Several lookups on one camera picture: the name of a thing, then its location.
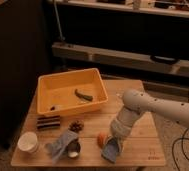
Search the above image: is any metal shelf rail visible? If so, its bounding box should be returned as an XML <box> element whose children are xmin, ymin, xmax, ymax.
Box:
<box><xmin>52</xmin><ymin>42</ymin><xmax>189</xmax><ymax>77</ymax></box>

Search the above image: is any blue sponge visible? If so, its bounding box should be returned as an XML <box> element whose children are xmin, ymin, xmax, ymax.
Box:
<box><xmin>101</xmin><ymin>137</ymin><xmax>118</xmax><ymax>163</ymax></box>

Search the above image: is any brown pine cone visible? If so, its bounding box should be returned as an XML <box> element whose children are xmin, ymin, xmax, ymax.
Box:
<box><xmin>69</xmin><ymin>120</ymin><xmax>84</xmax><ymax>133</ymax></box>

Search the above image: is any upper wooden shelf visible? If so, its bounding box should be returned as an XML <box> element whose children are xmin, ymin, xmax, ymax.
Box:
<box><xmin>47</xmin><ymin>0</ymin><xmax>189</xmax><ymax>18</ymax></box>

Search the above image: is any black cable on floor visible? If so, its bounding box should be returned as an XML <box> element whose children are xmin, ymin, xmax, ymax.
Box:
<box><xmin>171</xmin><ymin>128</ymin><xmax>189</xmax><ymax>171</ymax></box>

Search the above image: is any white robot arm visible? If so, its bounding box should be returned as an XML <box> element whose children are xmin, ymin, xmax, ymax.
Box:
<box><xmin>102</xmin><ymin>89</ymin><xmax>189</xmax><ymax>162</ymax></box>

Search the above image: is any blue grey cloth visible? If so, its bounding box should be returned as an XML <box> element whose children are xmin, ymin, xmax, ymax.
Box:
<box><xmin>45</xmin><ymin>130</ymin><xmax>78</xmax><ymax>163</ymax></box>

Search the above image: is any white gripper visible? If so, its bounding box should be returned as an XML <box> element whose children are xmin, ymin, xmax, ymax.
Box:
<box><xmin>103</xmin><ymin>107</ymin><xmax>141</xmax><ymax>156</ymax></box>

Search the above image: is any black striped block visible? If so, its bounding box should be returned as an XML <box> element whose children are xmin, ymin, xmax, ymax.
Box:
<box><xmin>36</xmin><ymin>116</ymin><xmax>60</xmax><ymax>131</ymax></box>

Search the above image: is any orange fruit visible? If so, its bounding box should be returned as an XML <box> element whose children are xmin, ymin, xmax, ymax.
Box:
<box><xmin>97</xmin><ymin>132</ymin><xmax>107</xmax><ymax>148</ymax></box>

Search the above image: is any yellow plastic bin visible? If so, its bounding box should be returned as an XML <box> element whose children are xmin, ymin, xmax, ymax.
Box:
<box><xmin>37</xmin><ymin>68</ymin><xmax>108</xmax><ymax>116</ymax></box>

